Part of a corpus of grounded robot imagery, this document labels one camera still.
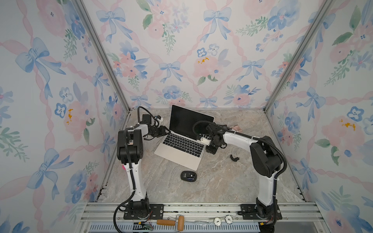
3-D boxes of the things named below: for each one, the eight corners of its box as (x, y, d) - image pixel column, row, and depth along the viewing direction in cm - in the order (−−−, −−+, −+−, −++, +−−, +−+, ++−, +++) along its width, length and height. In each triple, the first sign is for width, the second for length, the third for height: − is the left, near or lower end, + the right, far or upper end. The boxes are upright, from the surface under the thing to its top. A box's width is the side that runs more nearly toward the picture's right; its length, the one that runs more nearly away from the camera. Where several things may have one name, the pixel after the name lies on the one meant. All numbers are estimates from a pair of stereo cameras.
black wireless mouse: (180, 181, 86) (180, 179, 83) (180, 172, 89) (180, 170, 87) (196, 181, 86) (197, 180, 83) (196, 172, 89) (196, 170, 87)
